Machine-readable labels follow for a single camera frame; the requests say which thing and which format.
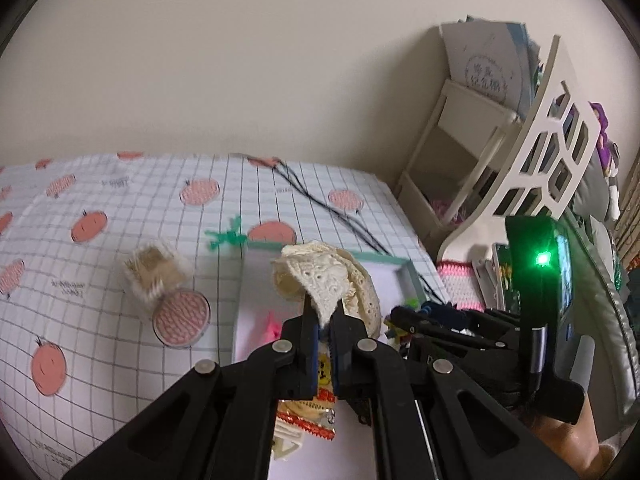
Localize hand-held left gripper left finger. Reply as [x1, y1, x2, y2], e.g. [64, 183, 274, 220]
[62, 297, 321, 480]

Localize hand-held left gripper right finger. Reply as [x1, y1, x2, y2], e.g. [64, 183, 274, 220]
[327, 305, 581, 480]

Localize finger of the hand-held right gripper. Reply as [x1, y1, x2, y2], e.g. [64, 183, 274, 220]
[419, 301, 521, 330]
[389, 306, 501, 348]

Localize pink plastic clip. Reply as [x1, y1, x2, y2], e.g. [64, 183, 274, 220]
[257, 310, 283, 346]

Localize yellow snack packet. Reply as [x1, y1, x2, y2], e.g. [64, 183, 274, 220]
[274, 340, 337, 442]

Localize teal and white shallow box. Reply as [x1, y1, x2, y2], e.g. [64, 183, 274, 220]
[231, 241, 437, 480]

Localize cream lace ribbon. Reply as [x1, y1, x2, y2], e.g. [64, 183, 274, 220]
[270, 241, 383, 338]

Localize person's right forearm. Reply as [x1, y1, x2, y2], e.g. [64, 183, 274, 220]
[520, 395, 618, 478]

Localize pink knitted cushion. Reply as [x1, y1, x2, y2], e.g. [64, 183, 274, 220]
[436, 260, 488, 313]

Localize silver flat packet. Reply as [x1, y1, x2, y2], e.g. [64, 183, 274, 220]
[474, 259, 497, 311]

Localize grey padded cover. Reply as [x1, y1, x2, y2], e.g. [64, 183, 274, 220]
[565, 160, 640, 426]

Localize cream paper pieces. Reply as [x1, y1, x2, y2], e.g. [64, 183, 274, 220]
[270, 422, 303, 461]

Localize green plastic palm toy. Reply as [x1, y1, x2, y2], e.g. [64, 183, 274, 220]
[205, 216, 248, 251]

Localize purple plush toy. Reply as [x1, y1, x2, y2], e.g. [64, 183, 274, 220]
[590, 102, 621, 221]

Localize pack of cotton swabs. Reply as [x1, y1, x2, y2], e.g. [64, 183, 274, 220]
[122, 241, 191, 306]

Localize white shelf unit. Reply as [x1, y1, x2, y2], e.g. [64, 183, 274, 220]
[395, 80, 521, 246]

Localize white lattice chair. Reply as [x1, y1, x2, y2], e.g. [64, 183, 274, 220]
[435, 34, 603, 271]

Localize white printed book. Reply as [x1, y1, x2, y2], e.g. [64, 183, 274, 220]
[440, 17, 541, 111]

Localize black cable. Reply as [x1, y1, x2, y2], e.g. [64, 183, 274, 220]
[272, 160, 391, 256]
[235, 154, 446, 306]

